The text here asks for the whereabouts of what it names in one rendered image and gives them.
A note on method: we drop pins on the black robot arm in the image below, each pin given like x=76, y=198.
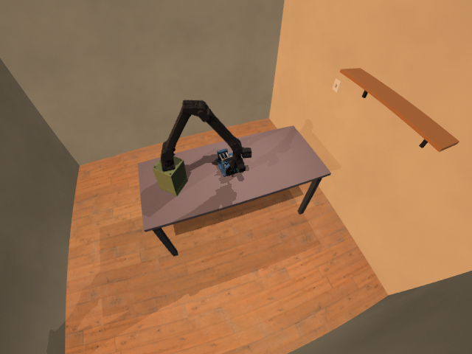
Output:
x=201, y=109

